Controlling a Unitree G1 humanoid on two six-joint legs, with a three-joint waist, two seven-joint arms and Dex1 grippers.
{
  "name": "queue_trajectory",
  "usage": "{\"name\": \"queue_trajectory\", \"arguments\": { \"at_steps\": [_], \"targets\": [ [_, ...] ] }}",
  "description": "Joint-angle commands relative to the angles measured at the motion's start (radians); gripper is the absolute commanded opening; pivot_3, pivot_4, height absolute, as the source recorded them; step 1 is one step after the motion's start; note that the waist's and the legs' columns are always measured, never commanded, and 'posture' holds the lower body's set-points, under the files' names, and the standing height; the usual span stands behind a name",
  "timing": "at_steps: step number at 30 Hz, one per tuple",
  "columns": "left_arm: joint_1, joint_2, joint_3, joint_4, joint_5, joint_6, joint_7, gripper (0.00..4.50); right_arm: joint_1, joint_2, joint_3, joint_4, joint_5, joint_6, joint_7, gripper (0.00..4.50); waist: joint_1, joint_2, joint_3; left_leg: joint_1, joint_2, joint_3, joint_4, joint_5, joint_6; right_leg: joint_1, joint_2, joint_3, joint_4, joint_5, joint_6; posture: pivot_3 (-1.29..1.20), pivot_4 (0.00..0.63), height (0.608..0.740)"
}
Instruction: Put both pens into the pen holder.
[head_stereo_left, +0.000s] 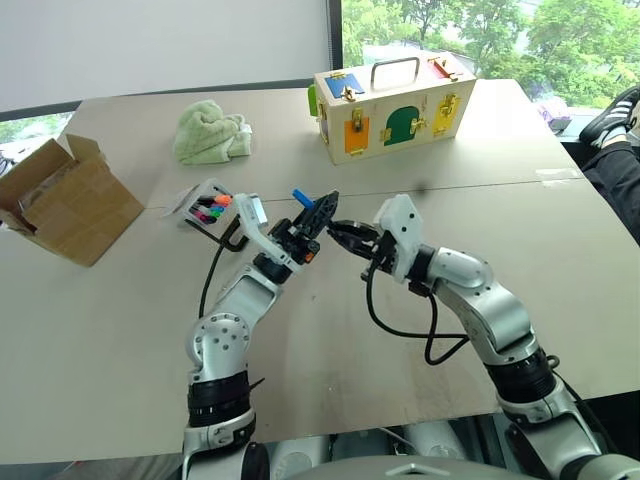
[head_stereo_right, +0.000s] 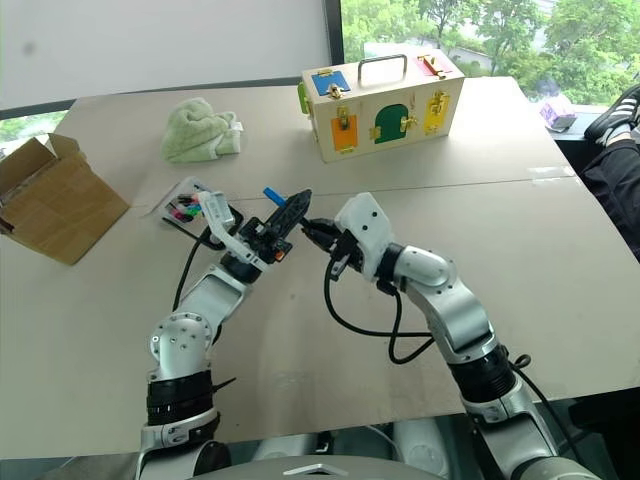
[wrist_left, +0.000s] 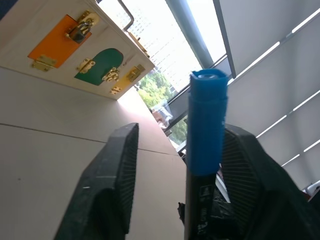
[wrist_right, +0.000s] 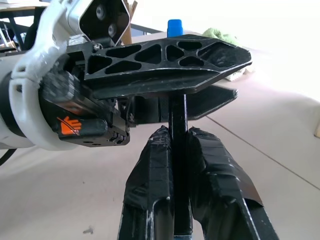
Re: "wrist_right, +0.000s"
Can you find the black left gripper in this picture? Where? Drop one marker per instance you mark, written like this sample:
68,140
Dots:
72,100

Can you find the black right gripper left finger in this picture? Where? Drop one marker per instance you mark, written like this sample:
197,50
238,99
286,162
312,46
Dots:
152,180

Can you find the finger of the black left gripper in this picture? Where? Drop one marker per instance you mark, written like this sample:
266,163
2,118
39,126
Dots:
200,102
160,75

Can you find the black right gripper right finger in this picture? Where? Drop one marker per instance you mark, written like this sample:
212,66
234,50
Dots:
220,190

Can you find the blue cap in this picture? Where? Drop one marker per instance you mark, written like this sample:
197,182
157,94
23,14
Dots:
175,28

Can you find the brown wooden board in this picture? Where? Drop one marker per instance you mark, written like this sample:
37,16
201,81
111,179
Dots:
129,27

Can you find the green towel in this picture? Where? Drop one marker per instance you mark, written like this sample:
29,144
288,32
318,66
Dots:
217,33

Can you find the black metal frame table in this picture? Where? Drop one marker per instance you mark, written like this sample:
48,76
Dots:
15,22

